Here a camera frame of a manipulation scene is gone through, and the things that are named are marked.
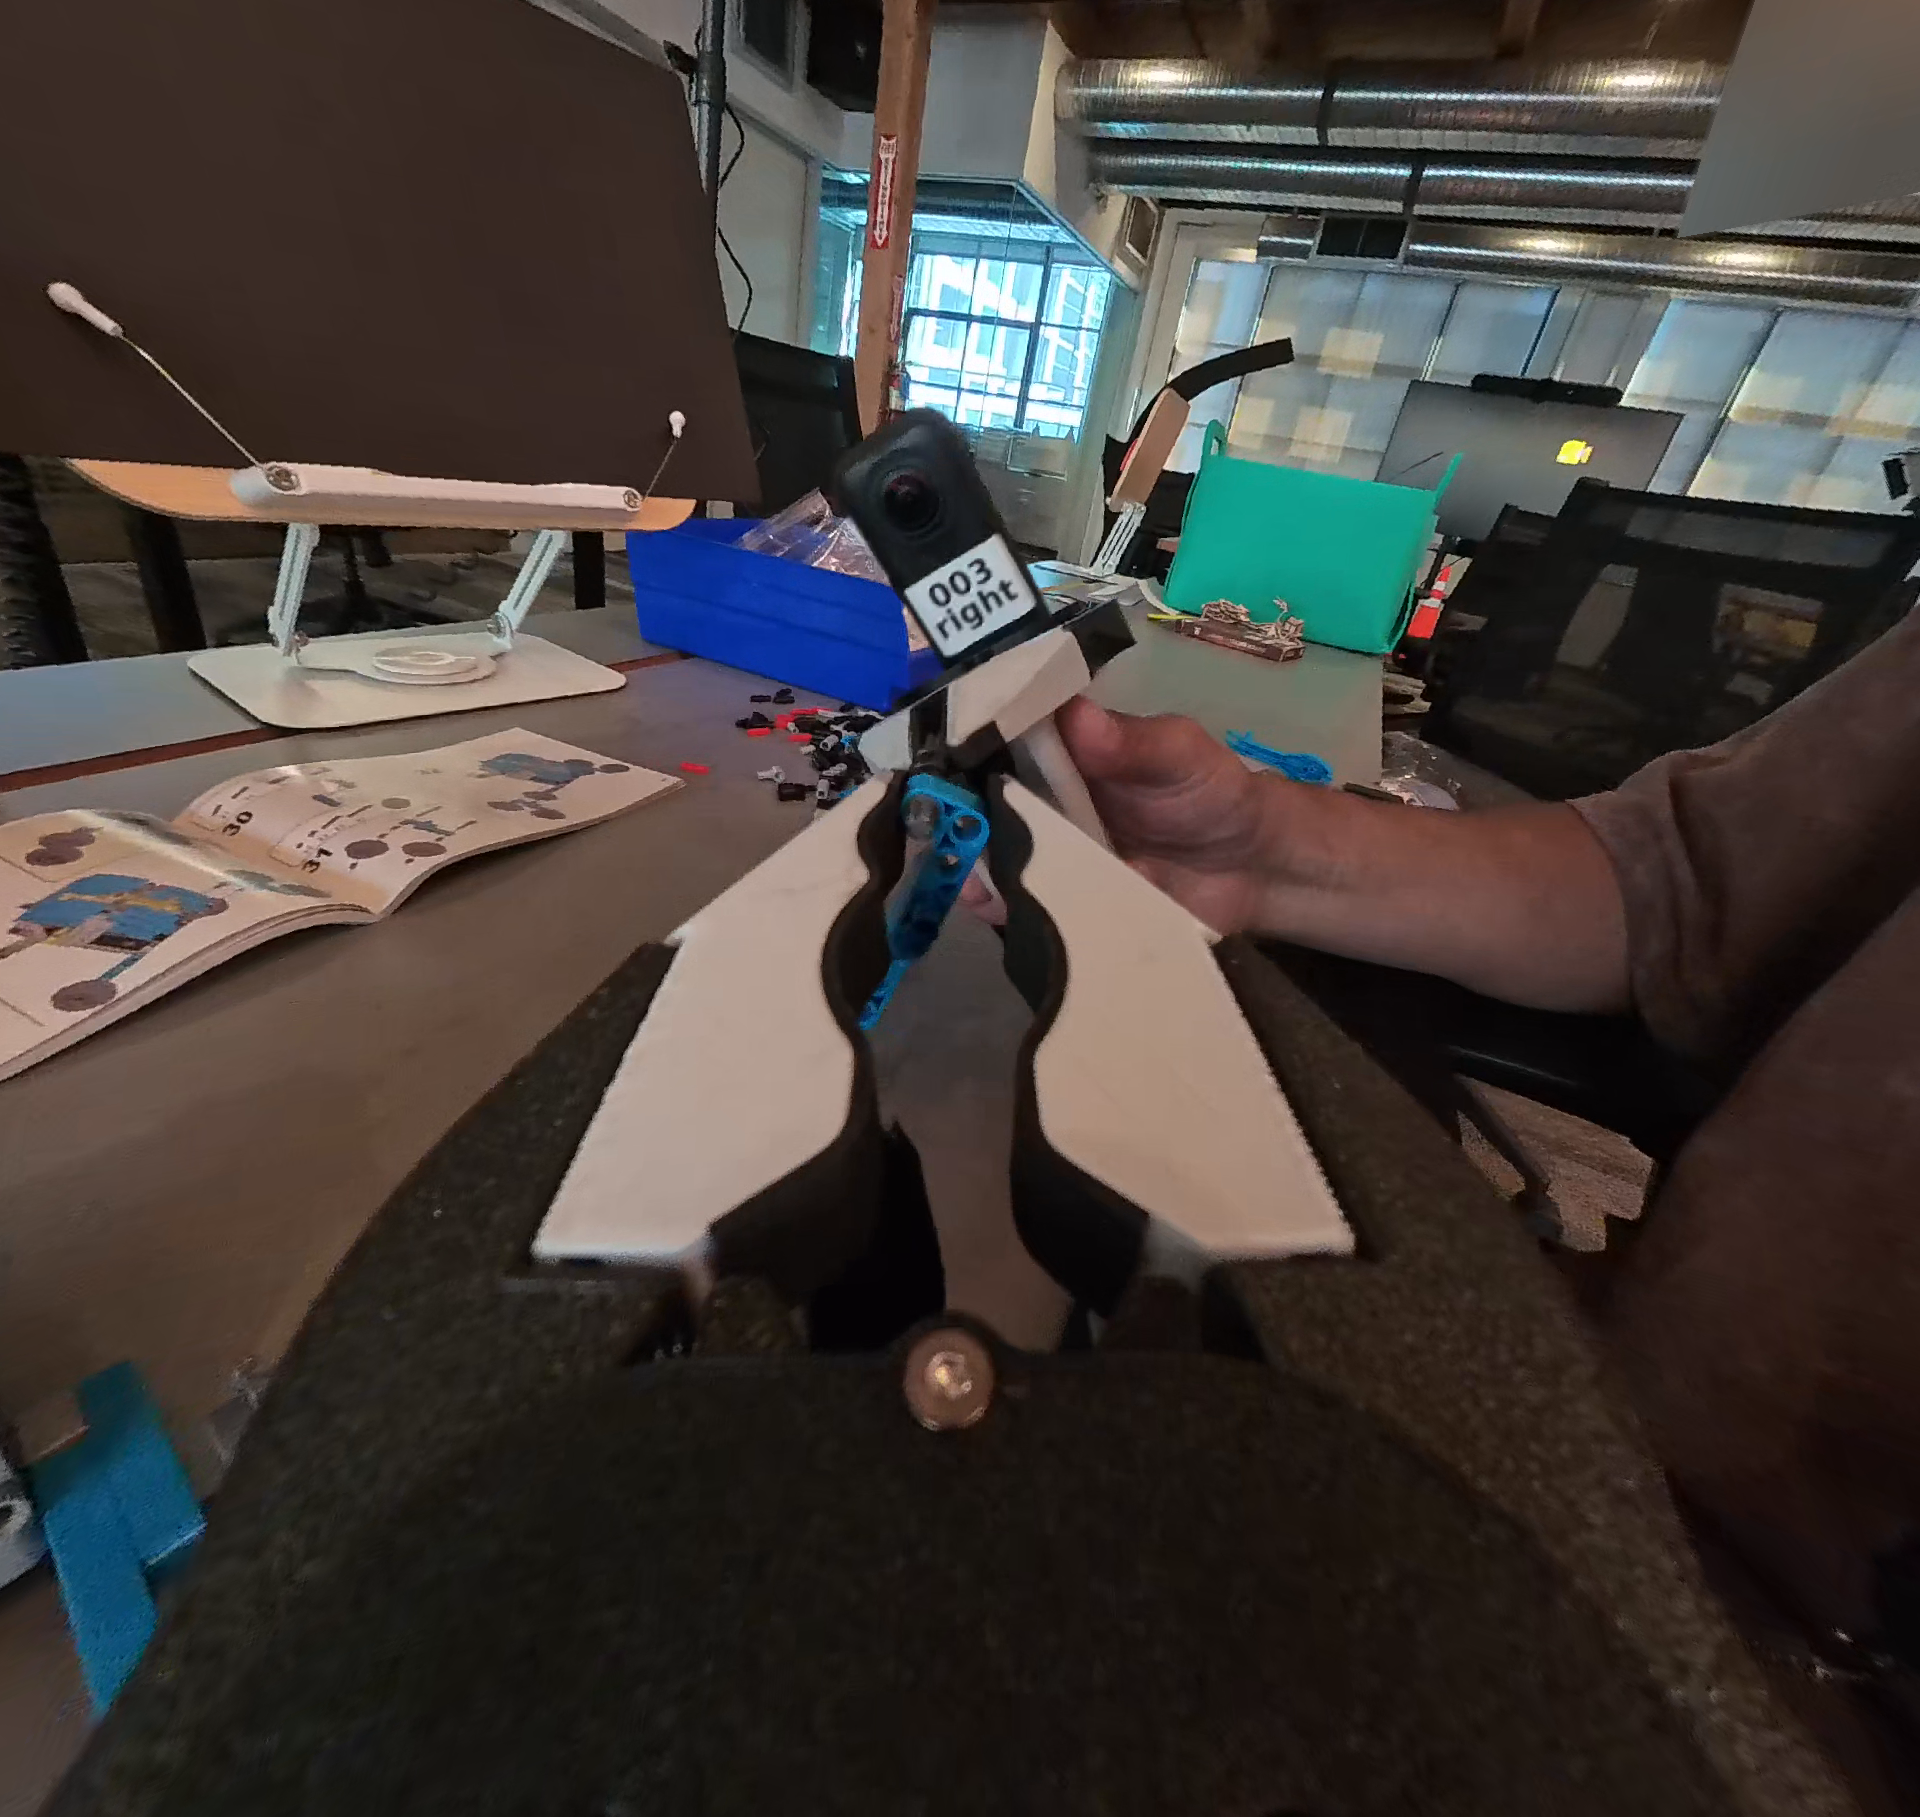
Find black monitor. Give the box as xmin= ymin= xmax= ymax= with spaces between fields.
xmin=1372 ymin=374 xmax=1685 ymax=540

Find person's right forearm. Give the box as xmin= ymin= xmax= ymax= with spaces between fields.
xmin=1246 ymin=618 xmax=1920 ymax=1062

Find silver ventilation duct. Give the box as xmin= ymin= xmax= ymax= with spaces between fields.
xmin=1056 ymin=55 xmax=1728 ymax=146
xmin=1086 ymin=135 xmax=1713 ymax=211

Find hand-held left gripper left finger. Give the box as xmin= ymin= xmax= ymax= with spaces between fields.
xmin=531 ymin=775 xmax=888 ymax=1266

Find building instruction booklet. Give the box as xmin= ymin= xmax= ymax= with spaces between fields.
xmin=0 ymin=727 xmax=687 ymax=1084

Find pile of small toy bricks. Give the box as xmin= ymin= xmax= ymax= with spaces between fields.
xmin=733 ymin=695 xmax=889 ymax=809

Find wooden post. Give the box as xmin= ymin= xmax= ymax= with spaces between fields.
xmin=851 ymin=0 xmax=938 ymax=439

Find blue toy brick vehicle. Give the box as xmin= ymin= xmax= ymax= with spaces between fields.
xmin=0 ymin=1359 xmax=210 ymax=1716

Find person's brown shirt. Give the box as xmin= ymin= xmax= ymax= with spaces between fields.
xmin=1611 ymin=856 xmax=1920 ymax=1714

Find person's right hand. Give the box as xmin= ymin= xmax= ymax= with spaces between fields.
xmin=1048 ymin=695 xmax=1278 ymax=938

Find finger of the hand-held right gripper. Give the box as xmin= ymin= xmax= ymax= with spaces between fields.
xmin=952 ymin=638 xmax=1091 ymax=753

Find white laptop stand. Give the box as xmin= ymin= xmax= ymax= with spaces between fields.
xmin=66 ymin=455 xmax=700 ymax=732

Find blue plastic bin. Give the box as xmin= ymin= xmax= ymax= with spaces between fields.
xmin=626 ymin=513 xmax=950 ymax=712

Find grey desk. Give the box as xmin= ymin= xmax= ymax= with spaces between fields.
xmin=0 ymin=618 xmax=1388 ymax=1817

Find teal plastic bin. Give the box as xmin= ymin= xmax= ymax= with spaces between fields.
xmin=1161 ymin=419 xmax=1468 ymax=658

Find dark brown board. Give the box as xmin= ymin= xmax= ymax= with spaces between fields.
xmin=0 ymin=0 xmax=761 ymax=499

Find black mesh office chair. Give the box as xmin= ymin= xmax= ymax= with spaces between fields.
xmin=1421 ymin=472 xmax=1920 ymax=799

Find blue toy brick beam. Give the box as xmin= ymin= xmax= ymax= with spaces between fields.
xmin=854 ymin=771 xmax=999 ymax=1035

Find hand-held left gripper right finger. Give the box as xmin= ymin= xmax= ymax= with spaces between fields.
xmin=995 ymin=775 xmax=1356 ymax=1266

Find clear bags of parts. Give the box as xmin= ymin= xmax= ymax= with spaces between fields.
xmin=738 ymin=485 xmax=903 ymax=589

